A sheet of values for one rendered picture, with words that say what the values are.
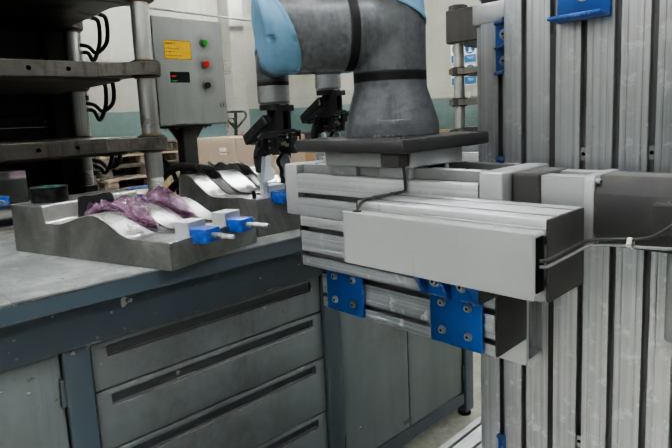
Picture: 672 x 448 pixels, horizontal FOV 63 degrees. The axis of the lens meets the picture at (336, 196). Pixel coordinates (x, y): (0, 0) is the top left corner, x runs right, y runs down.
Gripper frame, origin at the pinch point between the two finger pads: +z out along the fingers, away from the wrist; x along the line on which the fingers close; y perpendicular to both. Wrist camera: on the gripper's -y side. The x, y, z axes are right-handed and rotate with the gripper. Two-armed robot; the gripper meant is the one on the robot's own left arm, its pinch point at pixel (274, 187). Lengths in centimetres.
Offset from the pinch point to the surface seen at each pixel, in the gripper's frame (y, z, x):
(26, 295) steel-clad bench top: 7, 11, -58
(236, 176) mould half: -26.0, -1.0, 6.2
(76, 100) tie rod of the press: -140, -29, 3
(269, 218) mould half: 2.1, 6.9, -3.5
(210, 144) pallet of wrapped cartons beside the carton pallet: -390, 4, 213
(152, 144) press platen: -70, -10, 2
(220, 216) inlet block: 6.5, 3.4, -19.5
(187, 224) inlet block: 10.7, 3.0, -29.5
